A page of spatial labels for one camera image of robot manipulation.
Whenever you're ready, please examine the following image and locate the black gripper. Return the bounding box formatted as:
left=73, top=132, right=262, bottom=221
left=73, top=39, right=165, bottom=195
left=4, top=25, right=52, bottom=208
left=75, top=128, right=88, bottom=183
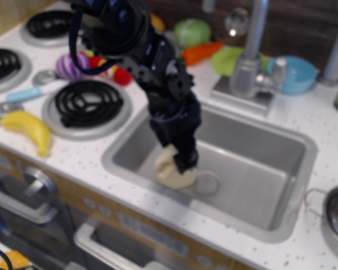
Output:
left=147, top=91, right=202, bottom=174

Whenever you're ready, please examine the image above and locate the cream detergent bottle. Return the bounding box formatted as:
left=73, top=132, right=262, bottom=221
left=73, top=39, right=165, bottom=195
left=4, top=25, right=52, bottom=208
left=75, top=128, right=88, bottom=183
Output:
left=154, top=145, right=198, bottom=190

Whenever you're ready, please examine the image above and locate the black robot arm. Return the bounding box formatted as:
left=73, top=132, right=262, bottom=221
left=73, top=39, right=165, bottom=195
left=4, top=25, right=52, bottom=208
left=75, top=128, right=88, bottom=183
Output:
left=69, top=1, right=201, bottom=173

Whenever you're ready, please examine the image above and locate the silver sink basin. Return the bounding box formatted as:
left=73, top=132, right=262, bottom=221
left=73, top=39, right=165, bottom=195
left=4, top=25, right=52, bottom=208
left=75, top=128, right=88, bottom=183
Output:
left=102, top=105, right=317, bottom=242

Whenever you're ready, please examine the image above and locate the silver toy faucet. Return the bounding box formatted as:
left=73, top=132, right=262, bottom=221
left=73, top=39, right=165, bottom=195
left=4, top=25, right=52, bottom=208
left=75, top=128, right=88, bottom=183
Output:
left=210, top=1, right=288, bottom=116

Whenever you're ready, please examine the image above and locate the orange toy carrot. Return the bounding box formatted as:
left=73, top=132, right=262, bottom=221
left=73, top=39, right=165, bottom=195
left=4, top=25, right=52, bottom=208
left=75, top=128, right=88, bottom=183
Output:
left=181, top=42, right=224, bottom=66

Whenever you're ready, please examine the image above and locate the green toy plate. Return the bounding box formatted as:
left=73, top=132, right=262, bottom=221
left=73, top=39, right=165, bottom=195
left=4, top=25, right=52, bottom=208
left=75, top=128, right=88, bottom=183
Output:
left=211, top=47, right=269, bottom=77

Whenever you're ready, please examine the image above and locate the red ketchup toy bottle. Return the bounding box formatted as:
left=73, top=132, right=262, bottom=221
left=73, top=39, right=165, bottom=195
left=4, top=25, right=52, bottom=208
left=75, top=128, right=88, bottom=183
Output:
left=88, top=56, right=132, bottom=86

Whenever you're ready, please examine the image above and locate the front stove burner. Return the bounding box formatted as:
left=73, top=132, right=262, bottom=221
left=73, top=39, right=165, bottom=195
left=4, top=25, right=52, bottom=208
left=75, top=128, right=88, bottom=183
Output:
left=42, top=80, right=132, bottom=141

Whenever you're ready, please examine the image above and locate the stove burner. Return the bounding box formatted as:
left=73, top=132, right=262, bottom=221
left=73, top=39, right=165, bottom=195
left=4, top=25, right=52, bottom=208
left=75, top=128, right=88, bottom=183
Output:
left=20, top=10, right=74, bottom=48
left=0, top=48, right=32, bottom=94
left=42, top=80, right=132, bottom=141

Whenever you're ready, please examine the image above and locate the green toy cabbage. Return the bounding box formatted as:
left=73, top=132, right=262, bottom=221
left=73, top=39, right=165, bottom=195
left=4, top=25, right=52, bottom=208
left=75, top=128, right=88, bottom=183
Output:
left=174, top=19, right=212, bottom=49

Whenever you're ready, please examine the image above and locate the yellow toy corn piece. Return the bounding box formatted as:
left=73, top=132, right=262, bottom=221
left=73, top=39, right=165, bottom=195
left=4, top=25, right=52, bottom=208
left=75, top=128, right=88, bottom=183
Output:
left=150, top=13, right=166, bottom=32

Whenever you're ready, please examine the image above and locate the blue toy bowl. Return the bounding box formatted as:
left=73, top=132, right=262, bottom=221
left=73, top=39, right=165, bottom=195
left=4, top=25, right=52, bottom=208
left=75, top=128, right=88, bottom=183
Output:
left=280, top=56, right=317, bottom=95

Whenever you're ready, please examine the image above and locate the hanging silver ladle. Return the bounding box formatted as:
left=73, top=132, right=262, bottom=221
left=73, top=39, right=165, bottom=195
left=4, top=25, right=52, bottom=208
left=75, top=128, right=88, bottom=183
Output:
left=225, top=7, right=250, bottom=37

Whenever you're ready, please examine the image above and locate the purple striped toy onion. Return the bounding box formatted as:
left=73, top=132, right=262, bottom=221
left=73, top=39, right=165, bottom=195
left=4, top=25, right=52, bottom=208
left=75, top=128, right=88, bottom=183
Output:
left=56, top=52, right=90, bottom=81

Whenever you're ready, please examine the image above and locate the silver oven dial knob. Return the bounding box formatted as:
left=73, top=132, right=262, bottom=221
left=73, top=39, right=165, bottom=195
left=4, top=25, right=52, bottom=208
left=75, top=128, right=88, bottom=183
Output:
left=23, top=166, right=57, bottom=197

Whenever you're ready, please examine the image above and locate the stainless steel pot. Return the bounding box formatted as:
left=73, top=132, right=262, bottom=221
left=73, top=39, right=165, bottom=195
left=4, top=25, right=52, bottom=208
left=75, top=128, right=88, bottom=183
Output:
left=304, top=186, right=338, bottom=256

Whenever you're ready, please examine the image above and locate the silver stove knob middle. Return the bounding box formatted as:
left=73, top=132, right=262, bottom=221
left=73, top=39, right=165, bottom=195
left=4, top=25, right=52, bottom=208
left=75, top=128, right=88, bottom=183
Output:
left=32, top=70, right=60, bottom=86

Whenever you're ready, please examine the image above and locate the silver stove knob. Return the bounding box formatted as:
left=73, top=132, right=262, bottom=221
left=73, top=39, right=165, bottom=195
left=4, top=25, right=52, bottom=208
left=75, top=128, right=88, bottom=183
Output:
left=32, top=70, right=60, bottom=86
left=0, top=102, right=24, bottom=122

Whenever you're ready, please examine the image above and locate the yellow toy banana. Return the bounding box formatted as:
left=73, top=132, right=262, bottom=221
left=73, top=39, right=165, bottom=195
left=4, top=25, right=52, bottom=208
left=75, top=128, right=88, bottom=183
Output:
left=0, top=110, right=51, bottom=157

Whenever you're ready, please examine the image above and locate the back left stove burner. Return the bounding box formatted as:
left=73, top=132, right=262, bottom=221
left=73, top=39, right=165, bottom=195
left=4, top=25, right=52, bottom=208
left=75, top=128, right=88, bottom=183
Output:
left=20, top=10, right=74, bottom=48

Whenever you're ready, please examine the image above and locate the silver stove knob front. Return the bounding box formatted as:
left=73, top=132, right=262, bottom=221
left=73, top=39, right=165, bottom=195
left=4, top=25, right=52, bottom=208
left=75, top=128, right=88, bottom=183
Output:
left=0, top=102, right=24, bottom=122

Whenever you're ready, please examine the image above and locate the yellow object bottom left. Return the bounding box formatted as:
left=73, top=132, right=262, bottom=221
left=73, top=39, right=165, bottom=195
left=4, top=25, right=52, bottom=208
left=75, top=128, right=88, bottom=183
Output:
left=5, top=250, right=31, bottom=269

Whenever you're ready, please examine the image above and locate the far left stove burner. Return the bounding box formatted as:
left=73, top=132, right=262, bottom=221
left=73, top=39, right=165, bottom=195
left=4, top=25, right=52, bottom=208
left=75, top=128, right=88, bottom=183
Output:
left=0, top=48, right=32, bottom=94

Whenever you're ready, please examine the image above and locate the silver dishwasher door handle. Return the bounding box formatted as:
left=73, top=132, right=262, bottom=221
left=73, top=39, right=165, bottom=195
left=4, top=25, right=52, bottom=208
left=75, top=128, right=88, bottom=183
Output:
left=74, top=223, right=170, bottom=270

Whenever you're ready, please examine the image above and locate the silver oven door handle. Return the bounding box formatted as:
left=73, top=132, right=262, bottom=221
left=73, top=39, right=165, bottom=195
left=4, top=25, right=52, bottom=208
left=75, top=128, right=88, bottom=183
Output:
left=0, top=191, right=59, bottom=225

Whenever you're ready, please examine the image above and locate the blue handled toy knife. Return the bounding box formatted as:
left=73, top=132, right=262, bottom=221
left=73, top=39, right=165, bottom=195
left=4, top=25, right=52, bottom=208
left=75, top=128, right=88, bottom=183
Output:
left=6, top=79, right=69, bottom=103

